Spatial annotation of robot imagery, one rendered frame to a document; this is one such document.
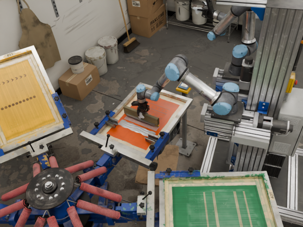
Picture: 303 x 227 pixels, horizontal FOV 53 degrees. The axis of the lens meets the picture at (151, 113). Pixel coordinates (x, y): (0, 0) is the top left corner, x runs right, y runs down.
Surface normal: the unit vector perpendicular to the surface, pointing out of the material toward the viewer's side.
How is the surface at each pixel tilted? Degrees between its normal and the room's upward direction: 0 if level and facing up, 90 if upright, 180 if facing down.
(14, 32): 90
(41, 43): 89
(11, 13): 90
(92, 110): 0
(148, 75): 0
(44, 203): 0
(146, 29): 90
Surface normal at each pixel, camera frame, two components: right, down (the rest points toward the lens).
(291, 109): -0.07, -0.71
